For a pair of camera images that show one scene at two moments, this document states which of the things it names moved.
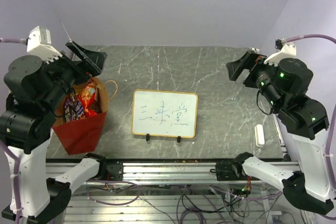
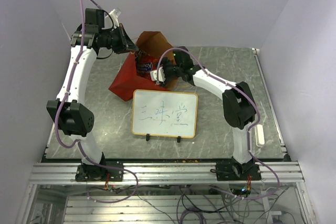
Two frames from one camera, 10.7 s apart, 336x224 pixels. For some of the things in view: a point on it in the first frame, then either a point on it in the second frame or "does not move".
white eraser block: (259, 135) does not move
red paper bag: (81, 136) to (127, 81)
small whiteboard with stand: (164, 114) does not move
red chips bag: (87, 95) to (145, 64)
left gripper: (95, 60) to (126, 43)
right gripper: (257, 62) to (165, 63)
